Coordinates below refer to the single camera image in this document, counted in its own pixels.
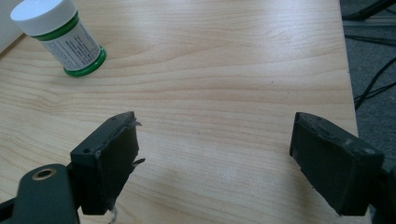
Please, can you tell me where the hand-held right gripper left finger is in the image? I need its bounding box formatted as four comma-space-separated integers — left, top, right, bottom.
69, 110, 147, 217

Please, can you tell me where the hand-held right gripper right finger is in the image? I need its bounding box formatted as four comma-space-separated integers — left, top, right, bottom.
289, 111, 385, 217

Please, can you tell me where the white green-trimmed pill bottle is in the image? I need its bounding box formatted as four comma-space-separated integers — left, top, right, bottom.
9, 0, 107, 77

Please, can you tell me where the black stand base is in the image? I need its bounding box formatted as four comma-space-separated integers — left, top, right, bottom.
341, 0, 396, 22

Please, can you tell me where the black cable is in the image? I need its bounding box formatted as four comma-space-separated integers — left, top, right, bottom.
354, 56, 396, 111
344, 34, 396, 49

